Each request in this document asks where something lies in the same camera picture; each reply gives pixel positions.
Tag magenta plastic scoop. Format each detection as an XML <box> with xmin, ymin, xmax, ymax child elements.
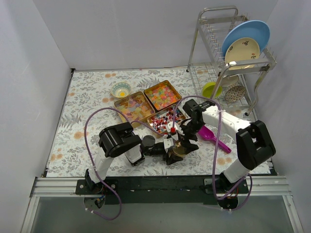
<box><xmin>198</xmin><ymin>126</ymin><xmax>232</xmax><ymax>153</ymax></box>

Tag tin of lollipops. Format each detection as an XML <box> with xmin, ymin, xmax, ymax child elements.
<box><xmin>147</xmin><ymin>104</ymin><xmax>186</xmax><ymax>134</ymax></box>

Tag gold round tin lid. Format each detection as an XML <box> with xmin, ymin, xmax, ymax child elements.
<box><xmin>172</xmin><ymin>146</ymin><xmax>186</xmax><ymax>157</ymax></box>

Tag tin of star candies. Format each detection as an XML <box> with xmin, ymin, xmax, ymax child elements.
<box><xmin>144</xmin><ymin>80</ymin><xmax>182</xmax><ymax>111</ymax></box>

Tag tin of jelly candies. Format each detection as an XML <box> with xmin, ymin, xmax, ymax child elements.
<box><xmin>114</xmin><ymin>91</ymin><xmax>156</xmax><ymax>122</ymax></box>

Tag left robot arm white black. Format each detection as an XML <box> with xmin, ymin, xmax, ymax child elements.
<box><xmin>85</xmin><ymin>122</ymin><xmax>183</xmax><ymax>194</ymax></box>

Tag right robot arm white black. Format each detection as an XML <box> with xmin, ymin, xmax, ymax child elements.
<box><xmin>174</xmin><ymin>99</ymin><xmax>276</xmax><ymax>193</ymax></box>

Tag floral tablecloth mat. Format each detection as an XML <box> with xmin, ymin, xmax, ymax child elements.
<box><xmin>47</xmin><ymin>68</ymin><xmax>237</xmax><ymax>177</ymax></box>

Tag lime green bowl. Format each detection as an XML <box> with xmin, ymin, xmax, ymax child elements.
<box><xmin>202</xmin><ymin>82</ymin><xmax>222</xmax><ymax>98</ymax></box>

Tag patterned dark bowl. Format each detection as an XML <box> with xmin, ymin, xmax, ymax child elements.
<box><xmin>225</xmin><ymin>84</ymin><xmax>246</xmax><ymax>102</ymax></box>

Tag white bowl in rack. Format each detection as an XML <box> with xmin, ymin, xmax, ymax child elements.
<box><xmin>220</xmin><ymin>75</ymin><xmax>239</xmax><ymax>87</ymax></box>

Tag metal dish rack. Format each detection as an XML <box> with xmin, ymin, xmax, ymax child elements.
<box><xmin>187</xmin><ymin>5</ymin><xmax>276</xmax><ymax>120</ymax></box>

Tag patterned ceramic bowl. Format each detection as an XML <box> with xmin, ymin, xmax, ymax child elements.
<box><xmin>111</xmin><ymin>82</ymin><xmax>131</xmax><ymax>99</ymax></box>

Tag cream plate with flowers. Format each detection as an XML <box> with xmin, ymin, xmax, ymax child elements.
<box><xmin>225</xmin><ymin>37</ymin><xmax>260</xmax><ymax>63</ymax></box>

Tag blue plate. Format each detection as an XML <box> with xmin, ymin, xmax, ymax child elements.
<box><xmin>221</xmin><ymin>20</ymin><xmax>270</xmax><ymax>56</ymax></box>

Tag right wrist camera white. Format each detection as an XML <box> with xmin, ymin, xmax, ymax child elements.
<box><xmin>166</xmin><ymin>121</ymin><xmax>184</xmax><ymax>140</ymax></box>

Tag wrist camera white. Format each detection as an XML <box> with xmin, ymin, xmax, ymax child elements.
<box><xmin>163</xmin><ymin>135</ymin><xmax>174</xmax><ymax>150</ymax></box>
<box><xmin>166</xmin><ymin>121</ymin><xmax>184</xmax><ymax>140</ymax></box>

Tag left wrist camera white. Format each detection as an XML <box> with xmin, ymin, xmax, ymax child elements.
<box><xmin>163</xmin><ymin>135</ymin><xmax>174</xmax><ymax>150</ymax></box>

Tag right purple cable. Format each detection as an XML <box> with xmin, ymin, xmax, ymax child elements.
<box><xmin>170</xmin><ymin>95</ymin><xmax>253</xmax><ymax>212</ymax></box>

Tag purple cable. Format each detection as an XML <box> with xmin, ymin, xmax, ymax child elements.
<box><xmin>170</xmin><ymin>95</ymin><xmax>253</xmax><ymax>212</ymax></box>
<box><xmin>84</xmin><ymin>107</ymin><xmax>171</xmax><ymax>220</ymax></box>

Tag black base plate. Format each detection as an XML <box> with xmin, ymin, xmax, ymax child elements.
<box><xmin>74</xmin><ymin>174</ymin><xmax>250</xmax><ymax>206</ymax></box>

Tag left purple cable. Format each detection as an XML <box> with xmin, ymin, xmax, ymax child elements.
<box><xmin>84</xmin><ymin>107</ymin><xmax>171</xmax><ymax>220</ymax></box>

